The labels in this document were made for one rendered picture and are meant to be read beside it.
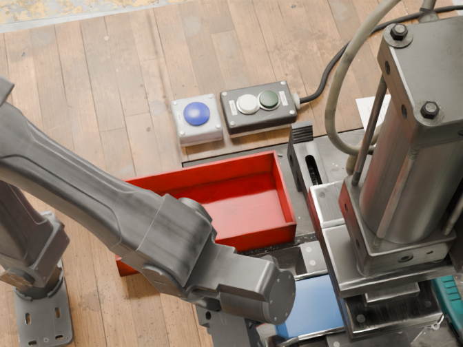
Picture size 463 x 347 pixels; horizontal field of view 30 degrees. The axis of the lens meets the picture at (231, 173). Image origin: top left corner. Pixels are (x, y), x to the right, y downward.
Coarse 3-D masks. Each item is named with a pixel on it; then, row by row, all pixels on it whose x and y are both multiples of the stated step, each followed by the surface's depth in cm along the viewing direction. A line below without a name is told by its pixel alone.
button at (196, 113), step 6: (192, 102) 130; (198, 102) 130; (186, 108) 129; (192, 108) 129; (198, 108) 129; (204, 108) 129; (186, 114) 128; (192, 114) 128; (198, 114) 128; (204, 114) 128; (186, 120) 128; (192, 120) 128; (198, 120) 128; (204, 120) 128
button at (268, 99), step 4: (264, 92) 130; (268, 92) 130; (272, 92) 130; (260, 96) 130; (264, 96) 130; (268, 96) 130; (272, 96) 130; (276, 96) 130; (260, 100) 130; (264, 100) 130; (268, 100) 130; (272, 100) 130; (276, 100) 130; (260, 104) 130; (264, 104) 129; (268, 104) 129; (272, 104) 129; (276, 104) 130
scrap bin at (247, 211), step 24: (192, 168) 122; (216, 168) 123; (240, 168) 125; (264, 168) 126; (168, 192) 126; (192, 192) 126; (216, 192) 126; (240, 192) 126; (264, 192) 126; (216, 216) 124; (240, 216) 124; (264, 216) 124; (288, 216) 121; (216, 240) 116; (240, 240) 118; (264, 240) 120; (288, 240) 122; (120, 264) 116
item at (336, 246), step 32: (320, 192) 100; (320, 224) 93; (352, 256) 91; (448, 256) 93; (352, 288) 90; (384, 288) 92; (416, 288) 93; (352, 320) 92; (384, 320) 92; (416, 320) 93
